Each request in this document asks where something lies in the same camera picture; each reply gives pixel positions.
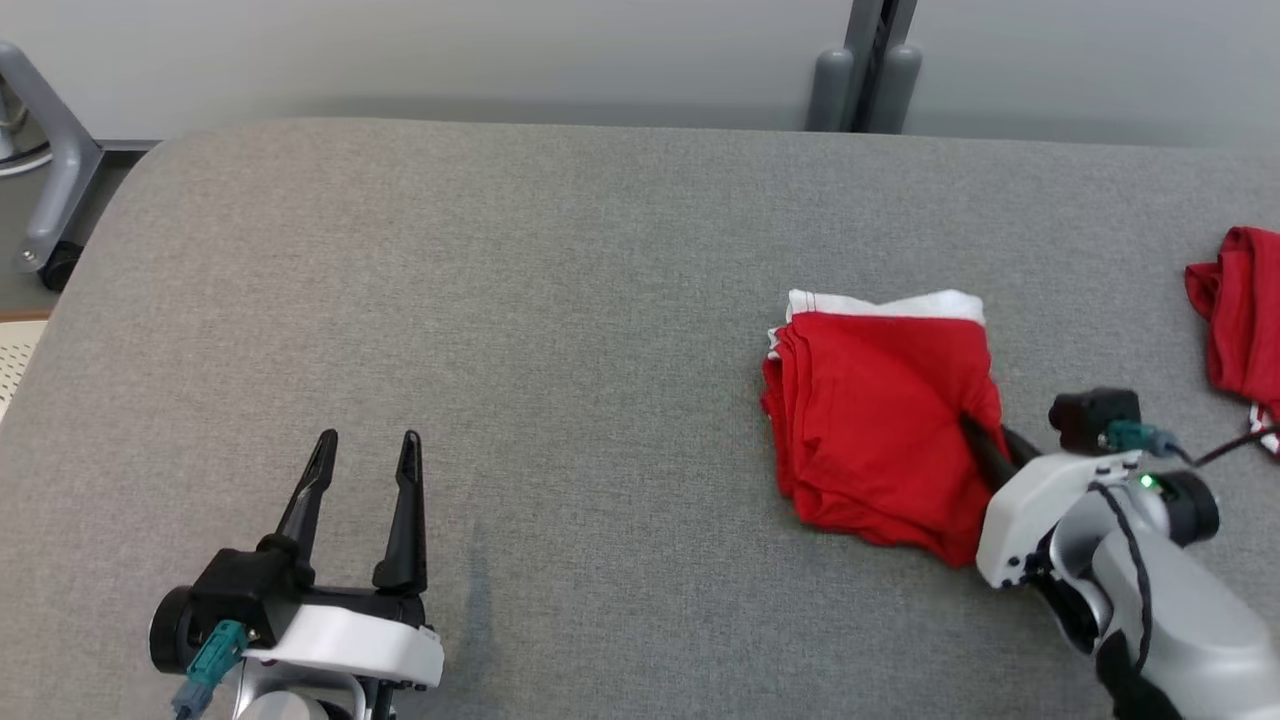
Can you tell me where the grey curved partition leg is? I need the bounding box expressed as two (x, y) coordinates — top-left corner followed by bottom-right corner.
(0, 40), (161, 273)

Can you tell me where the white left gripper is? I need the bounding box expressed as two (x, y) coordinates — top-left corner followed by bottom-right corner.
(243, 429), (447, 720)

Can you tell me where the red garment with white trim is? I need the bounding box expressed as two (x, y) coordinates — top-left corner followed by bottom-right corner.
(760, 288), (1013, 569)

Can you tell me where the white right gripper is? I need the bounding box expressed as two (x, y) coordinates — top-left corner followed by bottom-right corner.
(960, 417), (1148, 591)

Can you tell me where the black caster wheel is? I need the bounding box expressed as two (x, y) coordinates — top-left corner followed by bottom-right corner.
(38, 242), (83, 293)

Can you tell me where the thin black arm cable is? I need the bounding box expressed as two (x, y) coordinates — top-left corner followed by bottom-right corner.
(1090, 483), (1157, 683)

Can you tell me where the teal plug camera cable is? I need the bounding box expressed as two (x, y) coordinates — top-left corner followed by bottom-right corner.
(1105, 420), (1280, 471)
(172, 620), (249, 719)

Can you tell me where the white perforated laundry basket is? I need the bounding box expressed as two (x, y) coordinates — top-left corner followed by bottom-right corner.
(0, 312), (53, 421)

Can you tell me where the grey double partition post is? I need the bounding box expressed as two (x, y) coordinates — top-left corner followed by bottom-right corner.
(805, 0), (923, 135)

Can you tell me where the crumpled red garment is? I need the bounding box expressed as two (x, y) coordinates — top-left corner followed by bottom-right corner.
(1185, 226), (1280, 457)

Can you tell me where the silver round floor base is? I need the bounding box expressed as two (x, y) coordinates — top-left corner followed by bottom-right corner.
(0, 75), (53, 179)

